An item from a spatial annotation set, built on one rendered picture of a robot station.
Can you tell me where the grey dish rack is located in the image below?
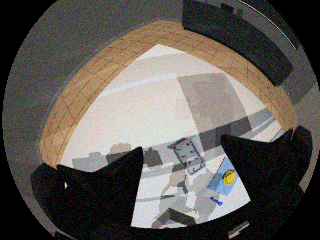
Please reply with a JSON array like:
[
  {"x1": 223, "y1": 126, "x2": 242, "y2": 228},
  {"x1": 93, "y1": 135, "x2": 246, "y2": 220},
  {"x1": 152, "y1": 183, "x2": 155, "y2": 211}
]
[{"x1": 173, "y1": 135, "x2": 207, "y2": 176}]

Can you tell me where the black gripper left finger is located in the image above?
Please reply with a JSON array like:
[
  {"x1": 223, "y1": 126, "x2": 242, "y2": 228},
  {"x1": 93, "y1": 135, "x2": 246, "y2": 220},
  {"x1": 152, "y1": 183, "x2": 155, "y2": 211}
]
[{"x1": 56, "y1": 147, "x2": 144, "y2": 225}]

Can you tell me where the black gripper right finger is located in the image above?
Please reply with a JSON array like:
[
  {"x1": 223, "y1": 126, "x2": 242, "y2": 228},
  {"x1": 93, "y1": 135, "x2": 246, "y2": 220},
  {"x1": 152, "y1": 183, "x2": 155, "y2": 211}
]
[{"x1": 220, "y1": 128, "x2": 293, "y2": 200}]

